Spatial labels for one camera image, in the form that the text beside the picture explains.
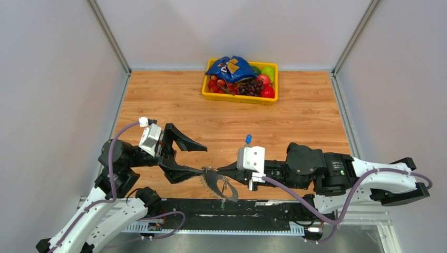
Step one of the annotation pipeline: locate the large metal key organizer ring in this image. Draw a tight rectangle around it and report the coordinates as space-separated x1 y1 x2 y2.
199 166 239 203

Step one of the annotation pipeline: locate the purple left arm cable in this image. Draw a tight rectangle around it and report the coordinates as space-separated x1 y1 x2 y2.
47 120 188 253

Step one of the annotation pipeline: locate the dark green avocado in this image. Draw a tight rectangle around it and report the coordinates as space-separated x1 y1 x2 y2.
251 65 261 75

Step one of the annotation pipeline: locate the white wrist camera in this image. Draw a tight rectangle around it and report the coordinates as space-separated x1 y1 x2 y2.
138 117 162 157
237 145 266 191

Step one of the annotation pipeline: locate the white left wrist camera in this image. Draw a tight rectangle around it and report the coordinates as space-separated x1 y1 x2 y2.
138 117 162 157

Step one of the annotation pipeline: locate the purple grape bunch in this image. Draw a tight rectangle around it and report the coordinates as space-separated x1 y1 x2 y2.
237 79 265 97

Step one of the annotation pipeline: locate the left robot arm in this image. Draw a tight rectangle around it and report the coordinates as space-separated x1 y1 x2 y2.
36 117 207 252

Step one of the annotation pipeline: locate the blue chips bag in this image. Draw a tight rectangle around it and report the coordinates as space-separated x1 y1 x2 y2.
205 56 258 83

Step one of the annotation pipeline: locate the red tomato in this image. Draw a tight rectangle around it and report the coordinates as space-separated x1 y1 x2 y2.
261 86 276 99

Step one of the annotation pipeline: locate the green apple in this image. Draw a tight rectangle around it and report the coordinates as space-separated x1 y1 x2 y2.
261 66 276 83

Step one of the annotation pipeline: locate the silver key with blue tag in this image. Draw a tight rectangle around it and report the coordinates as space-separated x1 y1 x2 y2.
245 134 252 144

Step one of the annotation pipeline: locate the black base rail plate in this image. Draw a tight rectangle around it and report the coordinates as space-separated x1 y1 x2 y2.
146 198 321 231

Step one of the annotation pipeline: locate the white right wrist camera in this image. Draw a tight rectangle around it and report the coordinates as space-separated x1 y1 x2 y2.
237 145 266 191

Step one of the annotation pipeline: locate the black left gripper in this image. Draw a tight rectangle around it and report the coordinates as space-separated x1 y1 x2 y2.
126 122 208 182

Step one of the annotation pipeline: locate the red cherry cluster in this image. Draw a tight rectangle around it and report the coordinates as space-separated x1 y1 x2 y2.
207 75 238 95

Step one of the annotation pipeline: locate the yellow plastic bin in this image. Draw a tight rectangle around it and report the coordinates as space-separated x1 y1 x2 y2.
201 59 278 105

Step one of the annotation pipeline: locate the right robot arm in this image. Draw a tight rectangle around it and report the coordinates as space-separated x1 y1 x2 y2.
217 143 433 220

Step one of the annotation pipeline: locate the red apple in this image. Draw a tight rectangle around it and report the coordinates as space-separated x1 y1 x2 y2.
257 74 271 86

